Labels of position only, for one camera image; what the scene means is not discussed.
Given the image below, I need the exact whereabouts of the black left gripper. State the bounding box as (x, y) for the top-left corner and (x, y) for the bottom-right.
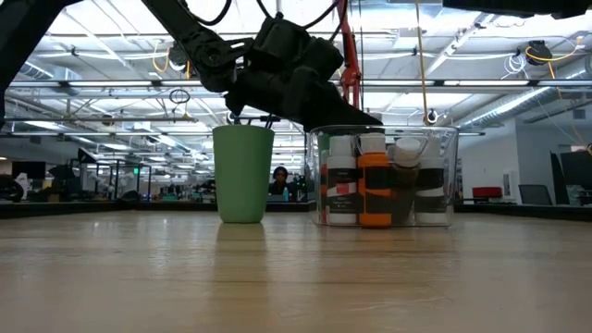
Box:
(224, 17), (385, 134)

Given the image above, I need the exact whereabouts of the white paint bottle black label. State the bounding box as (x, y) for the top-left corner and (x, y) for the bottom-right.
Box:
(415, 136), (449, 227)
(326, 134), (359, 227)

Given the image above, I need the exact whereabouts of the red paint bottle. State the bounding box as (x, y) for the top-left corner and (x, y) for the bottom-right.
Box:
(319, 148), (330, 226)

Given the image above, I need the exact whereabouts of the orange paint bottle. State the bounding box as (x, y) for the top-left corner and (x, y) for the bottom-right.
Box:
(357, 132), (393, 228)

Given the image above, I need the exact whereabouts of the red desk lamp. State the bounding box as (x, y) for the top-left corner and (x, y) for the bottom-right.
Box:
(335, 0), (364, 111)

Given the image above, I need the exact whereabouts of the person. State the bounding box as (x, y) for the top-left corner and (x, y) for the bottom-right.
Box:
(267, 165), (292, 196)

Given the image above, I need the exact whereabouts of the green plastic cup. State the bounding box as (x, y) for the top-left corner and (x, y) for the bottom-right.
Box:
(212, 124), (276, 225)

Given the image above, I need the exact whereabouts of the clear plastic bin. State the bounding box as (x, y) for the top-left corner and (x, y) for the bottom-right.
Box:
(304, 123), (461, 229)

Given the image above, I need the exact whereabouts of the red seat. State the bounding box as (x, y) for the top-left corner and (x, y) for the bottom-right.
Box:
(471, 186), (504, 201)

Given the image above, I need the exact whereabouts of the grey chair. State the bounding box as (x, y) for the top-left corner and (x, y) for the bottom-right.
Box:
(517, 184), (555, 207)

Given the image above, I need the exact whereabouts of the black monitor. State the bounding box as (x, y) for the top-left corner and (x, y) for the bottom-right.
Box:
(549, 150), (592, 208)

